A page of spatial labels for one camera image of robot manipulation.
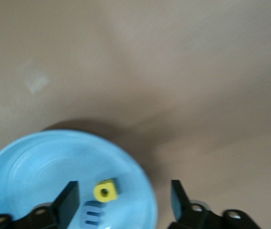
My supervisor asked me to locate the yellow letter a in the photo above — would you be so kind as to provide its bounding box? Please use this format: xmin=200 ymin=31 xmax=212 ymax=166
xmin=94 ymin=177 xmax=120 ymax=203

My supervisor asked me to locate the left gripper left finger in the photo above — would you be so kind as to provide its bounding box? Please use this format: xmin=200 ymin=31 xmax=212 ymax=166
xmin=0 ymin=180 xmax=81 ymax=229

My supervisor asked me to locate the blue plate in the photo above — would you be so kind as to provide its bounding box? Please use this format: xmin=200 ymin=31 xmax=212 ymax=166
xmin=0 ymin=129 xmax=158 ymax=229

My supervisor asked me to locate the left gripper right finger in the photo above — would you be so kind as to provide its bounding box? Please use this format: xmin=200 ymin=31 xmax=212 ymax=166
xmin=168 ymin=179 xmax=261 ymax=229

